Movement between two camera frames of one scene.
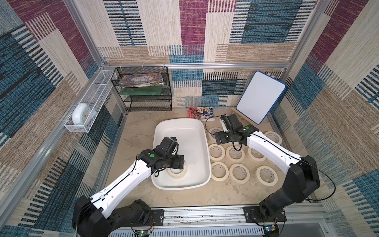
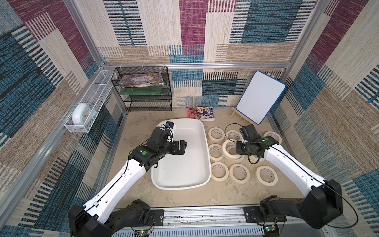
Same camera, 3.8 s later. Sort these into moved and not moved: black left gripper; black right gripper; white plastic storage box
Moved: black right gripper; black left gripper
Not moved: white plastic storage box
